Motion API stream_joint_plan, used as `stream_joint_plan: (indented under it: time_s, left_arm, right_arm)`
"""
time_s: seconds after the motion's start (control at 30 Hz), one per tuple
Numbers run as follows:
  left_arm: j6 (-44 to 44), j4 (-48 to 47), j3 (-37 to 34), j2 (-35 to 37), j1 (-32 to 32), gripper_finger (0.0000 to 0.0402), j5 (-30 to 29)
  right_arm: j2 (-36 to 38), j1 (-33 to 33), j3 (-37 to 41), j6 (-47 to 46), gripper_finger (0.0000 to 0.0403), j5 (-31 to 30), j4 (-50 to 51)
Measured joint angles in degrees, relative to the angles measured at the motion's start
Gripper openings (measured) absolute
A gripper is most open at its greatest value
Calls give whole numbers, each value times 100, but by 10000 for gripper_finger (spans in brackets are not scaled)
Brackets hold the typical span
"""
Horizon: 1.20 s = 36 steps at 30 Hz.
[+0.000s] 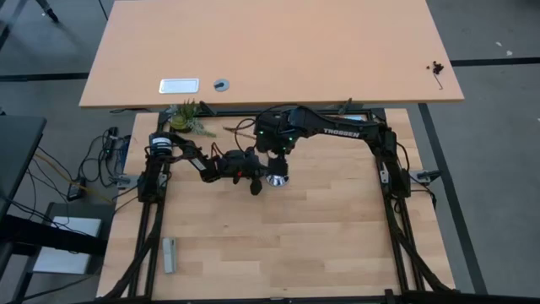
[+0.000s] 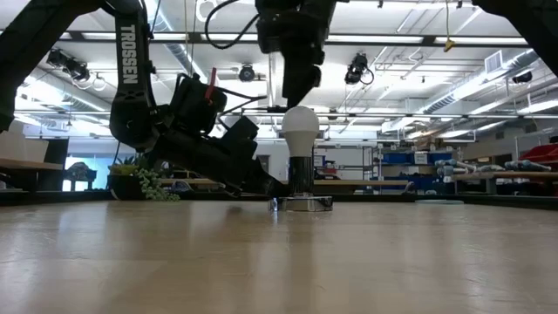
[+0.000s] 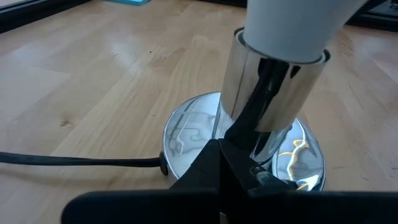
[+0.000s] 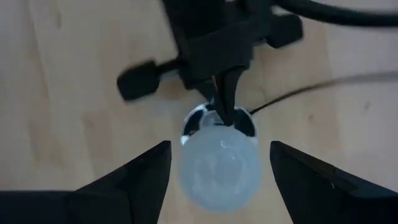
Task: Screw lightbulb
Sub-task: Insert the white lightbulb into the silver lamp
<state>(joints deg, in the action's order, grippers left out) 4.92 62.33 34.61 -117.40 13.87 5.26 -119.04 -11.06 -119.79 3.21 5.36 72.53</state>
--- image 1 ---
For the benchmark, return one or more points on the chrome lamp socket base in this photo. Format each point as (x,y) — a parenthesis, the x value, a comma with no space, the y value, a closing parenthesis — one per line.
(277,182)

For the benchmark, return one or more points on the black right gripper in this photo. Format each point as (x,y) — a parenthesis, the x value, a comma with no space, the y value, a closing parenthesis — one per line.
(278,133)

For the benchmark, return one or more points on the small artificial potted plant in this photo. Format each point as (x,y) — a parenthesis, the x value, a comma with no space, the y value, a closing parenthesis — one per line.
(182,120)

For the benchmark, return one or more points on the black stand leg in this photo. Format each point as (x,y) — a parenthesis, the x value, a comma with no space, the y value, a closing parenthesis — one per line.
(47,10)

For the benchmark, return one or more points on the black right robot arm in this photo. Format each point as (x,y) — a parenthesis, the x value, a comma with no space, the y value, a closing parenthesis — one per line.
(346,128)

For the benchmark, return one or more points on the black aluminium frame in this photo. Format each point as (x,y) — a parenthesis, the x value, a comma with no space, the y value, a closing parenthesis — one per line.
(228,113)

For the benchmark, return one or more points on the black power plug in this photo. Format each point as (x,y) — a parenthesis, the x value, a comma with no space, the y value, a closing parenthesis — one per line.
(111,139)

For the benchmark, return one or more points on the black hex key with screws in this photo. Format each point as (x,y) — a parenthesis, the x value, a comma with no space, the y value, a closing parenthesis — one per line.
(436,67)

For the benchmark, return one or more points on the white flat box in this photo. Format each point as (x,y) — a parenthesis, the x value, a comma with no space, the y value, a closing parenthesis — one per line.
(67,245)

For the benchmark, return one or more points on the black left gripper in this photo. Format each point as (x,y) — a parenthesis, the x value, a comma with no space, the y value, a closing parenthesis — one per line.
(240,164)

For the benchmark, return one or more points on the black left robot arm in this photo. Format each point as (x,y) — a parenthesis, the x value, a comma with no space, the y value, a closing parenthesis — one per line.
(169,150)

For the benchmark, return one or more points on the grey rectangular block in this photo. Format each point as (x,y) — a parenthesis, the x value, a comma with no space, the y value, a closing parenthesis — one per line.
(169,254)

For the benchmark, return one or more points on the beige wooden desk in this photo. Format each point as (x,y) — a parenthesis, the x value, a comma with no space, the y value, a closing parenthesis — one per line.
(274,50)

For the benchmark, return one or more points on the black frame clamp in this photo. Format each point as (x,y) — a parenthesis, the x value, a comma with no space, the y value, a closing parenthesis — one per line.
(346,105)
(207,108)

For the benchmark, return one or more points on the black side desk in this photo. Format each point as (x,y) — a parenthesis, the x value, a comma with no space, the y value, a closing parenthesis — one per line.
(19,148)

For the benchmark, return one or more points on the black power adapter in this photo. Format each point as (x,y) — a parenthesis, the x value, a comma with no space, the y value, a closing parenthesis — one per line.
(75,192)

